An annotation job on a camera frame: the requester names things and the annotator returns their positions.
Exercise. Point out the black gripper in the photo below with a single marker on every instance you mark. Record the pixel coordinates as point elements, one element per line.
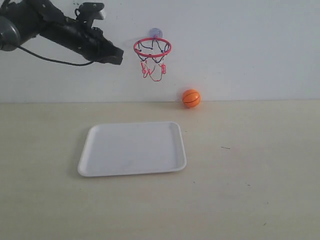
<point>79,36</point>

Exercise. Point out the small orange basketball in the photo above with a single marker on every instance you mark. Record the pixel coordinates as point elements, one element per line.
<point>191,98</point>

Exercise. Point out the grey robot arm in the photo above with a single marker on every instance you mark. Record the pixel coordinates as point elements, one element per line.
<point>22,21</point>

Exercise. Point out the red mini basketball hoop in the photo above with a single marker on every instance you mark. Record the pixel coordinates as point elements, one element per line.
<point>151,52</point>

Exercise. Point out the clear suction cup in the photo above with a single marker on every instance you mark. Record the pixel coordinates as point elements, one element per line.
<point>155,33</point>

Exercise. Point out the white rectangular tray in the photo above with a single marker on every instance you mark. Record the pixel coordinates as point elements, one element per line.
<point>120,149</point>

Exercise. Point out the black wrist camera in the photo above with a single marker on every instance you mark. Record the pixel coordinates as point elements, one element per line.
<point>87,12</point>

